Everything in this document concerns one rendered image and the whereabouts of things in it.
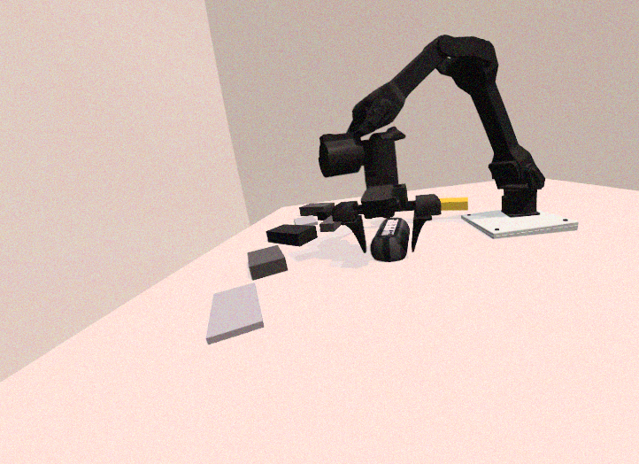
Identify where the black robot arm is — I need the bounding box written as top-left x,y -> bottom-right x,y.
319,35 -> 545,220

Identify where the yellow flat block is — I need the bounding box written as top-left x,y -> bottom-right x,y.
439,197 -> 468,212

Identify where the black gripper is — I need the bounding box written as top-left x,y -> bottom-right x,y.
332,166 -> 442,253

